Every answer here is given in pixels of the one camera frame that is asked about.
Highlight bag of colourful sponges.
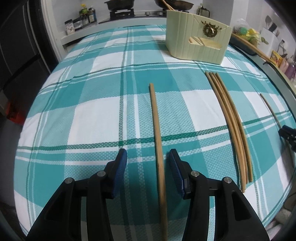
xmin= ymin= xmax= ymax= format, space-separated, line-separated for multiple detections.
xmin=233 ymin=19 xmax=269 ymax=47

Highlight dark glass kettle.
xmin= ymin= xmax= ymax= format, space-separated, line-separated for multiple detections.
xmin=197 ymin=4 xmax=210 ymax=18

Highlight cream chopstick holder box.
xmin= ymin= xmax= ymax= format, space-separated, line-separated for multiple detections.
xmin=166 ymin=10 xmax=232 ymax=64

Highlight wooden cutting board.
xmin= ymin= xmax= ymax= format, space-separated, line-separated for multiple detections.
xmin=231 ymin=33 xmax=271 ymax=62

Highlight wooden chopstick diagonal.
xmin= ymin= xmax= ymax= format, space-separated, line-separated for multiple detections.
xmin=259 ymin=93 xmax=295 ymax=168

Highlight black rolled mat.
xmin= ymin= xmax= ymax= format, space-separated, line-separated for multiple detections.
xmin=229 ymin=35 xmax=257 ymax=56

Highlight black refrigerator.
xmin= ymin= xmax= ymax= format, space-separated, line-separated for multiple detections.
xmin=1 ymin=1 xmax=58 ymax=118

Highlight wooden chopstick long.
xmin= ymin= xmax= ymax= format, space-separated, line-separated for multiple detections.
xmin=162 ymin=0 xmax=175 ymax=11

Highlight black wok glass lid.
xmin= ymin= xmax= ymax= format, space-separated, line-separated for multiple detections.
xmin=154 ymin=0 xmax=194 ymax=11

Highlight black gas stove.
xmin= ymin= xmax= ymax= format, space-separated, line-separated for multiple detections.
xmin=98 ymin=9 xmax=167 ymax=24

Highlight white utensil holder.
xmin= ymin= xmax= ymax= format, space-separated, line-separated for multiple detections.
xmin=259 ymin=15 xmax=280 ymax=57

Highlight teal plaid tablecloth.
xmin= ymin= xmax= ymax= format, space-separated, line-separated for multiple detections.
xmin=14 ymin=25 xmax=295 ymax=240

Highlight yellow seasoning packet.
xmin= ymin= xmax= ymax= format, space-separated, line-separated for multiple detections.
xmin=270 ymin=50 xmax=282 ymax=67

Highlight condiment bottles group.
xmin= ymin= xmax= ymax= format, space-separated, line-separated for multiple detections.
xmin=79 ymin=4 xmax=97 ymax=26

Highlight green mat black rim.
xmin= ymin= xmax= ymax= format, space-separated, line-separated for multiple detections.
xmin=263 ymin=61 xmax=296 ymax=95

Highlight black pot orange lid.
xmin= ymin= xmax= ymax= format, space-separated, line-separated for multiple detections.
xmin=105 ymin=0 xmax=134 ymax=11

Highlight pink purple bottles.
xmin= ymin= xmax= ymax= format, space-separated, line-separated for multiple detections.
xmin=280 ymin=58 xmax=295 ymax=80

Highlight wooden chopstick bundle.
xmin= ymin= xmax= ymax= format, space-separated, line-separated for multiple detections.
xmin=206 ymin=72 xmax=249 ymax=190
xmin=205 ymin=71 xmax=246 ymax=193
xmin=206 ymin=72 xmax=247 ymax=192
xmin=215 ymin=73 xmax=253 ymax=182

